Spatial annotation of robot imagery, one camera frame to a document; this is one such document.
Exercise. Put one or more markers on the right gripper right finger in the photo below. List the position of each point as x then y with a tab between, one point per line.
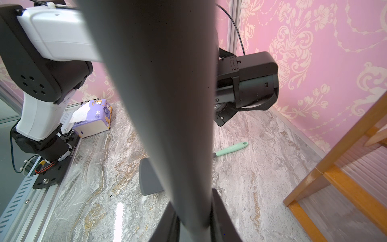
222	228

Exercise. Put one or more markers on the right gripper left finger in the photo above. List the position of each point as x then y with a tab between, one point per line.
168	228

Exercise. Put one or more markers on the grey utensil rack stand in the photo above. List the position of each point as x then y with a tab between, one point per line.
162	58

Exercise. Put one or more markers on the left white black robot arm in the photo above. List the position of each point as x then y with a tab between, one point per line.
49	53

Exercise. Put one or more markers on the wooden orange shelf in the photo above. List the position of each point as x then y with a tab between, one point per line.
344	197

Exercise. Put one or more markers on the purple tissue packet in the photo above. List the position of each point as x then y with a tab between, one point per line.
92	118

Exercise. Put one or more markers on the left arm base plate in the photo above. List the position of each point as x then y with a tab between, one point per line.
53	173

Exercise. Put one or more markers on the aluminium front rail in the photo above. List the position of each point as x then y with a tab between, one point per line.
25	217

